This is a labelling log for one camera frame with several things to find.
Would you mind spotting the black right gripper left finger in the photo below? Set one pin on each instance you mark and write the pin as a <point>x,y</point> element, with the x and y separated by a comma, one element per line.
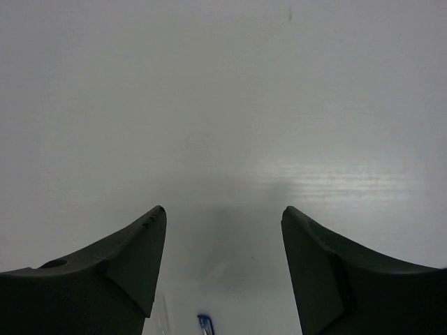
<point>107,287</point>

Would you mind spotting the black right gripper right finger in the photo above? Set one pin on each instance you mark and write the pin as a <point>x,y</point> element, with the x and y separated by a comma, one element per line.
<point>343,287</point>

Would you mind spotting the clear blue gel pen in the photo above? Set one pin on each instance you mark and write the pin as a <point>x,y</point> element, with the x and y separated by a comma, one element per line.
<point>205,323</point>

